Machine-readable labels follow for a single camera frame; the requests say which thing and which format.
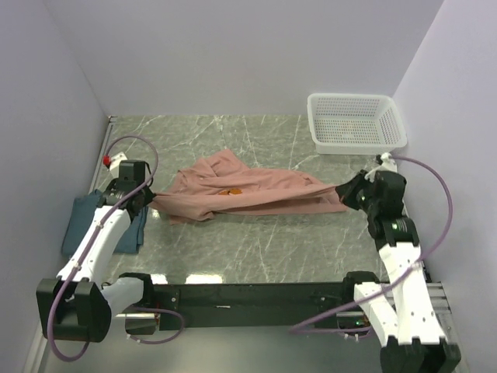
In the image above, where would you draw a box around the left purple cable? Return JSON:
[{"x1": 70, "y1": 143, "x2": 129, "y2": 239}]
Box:
[{"x1": 46, "y1": 134, "x2": 159, "y2": 362}]

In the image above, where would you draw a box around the black base beam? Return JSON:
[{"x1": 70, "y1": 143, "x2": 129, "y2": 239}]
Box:
[{"x1": 123, "y1": 283, "x2": 389, "y2": 335}]

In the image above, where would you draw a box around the purple cable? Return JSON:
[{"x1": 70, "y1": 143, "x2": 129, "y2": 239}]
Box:
[
  {"x1": 46, "y1": 134, "x2": 159, "y2": 362},
  {"x1": 289, "y1": 156, "x2": 454, "y2": 336}
]

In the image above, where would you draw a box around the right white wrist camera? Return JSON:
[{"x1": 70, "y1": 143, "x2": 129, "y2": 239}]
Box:
[{"x1": 365, "y1": 152, "x2": 398, "y2": 181}]

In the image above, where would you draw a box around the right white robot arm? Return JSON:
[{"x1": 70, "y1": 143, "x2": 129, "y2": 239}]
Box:
[{"x1": 336, "y1": 169, "x2": 461, "y2": 372}]

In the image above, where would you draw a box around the pink t shirt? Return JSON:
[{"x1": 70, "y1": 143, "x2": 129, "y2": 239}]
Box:
[{"x1": 149, "y1": 149, "x2": 346, "y2": 225}]

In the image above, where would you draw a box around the white plastic basket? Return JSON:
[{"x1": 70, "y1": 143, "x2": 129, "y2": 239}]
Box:
[{"x1": 307, "y1": 93, "x2": 408, "y2": 155}]

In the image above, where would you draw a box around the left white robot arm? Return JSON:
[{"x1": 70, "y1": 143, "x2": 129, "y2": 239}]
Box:
[{"x1": 36, "y1": 160, "x2": 155, "y2": 343}]

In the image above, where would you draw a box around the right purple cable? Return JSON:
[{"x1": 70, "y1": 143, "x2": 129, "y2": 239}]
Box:
[{"x1": 289, "y1": 156, "x2": 454, "y2": 336}]

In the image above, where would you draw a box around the folded blue t shirt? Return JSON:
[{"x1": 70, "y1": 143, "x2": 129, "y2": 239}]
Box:
[{"x1": 61, "y1": 190, "x2": 148, "y2": 257}]

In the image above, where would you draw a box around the aluminium frame rail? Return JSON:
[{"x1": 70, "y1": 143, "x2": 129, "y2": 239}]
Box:
[{"x1": 427, "y1": 283, "x2": 452, "y2": 315}]

